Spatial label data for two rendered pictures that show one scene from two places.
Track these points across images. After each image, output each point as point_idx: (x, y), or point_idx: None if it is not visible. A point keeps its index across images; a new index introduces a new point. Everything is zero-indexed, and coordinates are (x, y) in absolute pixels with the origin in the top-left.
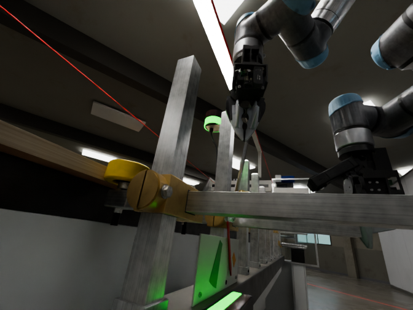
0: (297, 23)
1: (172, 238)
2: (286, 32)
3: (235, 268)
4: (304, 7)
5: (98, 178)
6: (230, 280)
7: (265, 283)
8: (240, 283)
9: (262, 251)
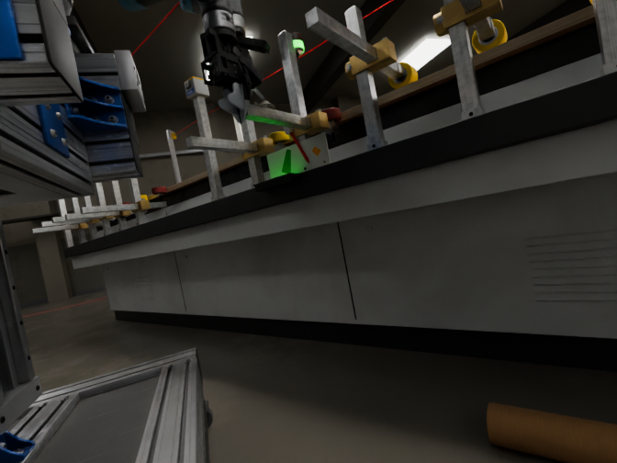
0: (197, 4)
1: (254, 163)
2: None
3: (321, 156)
4: (188, 8)
5: None
6: (314, 165)
7: (505, 136)
8: (323, 165)
9: (600, 46)
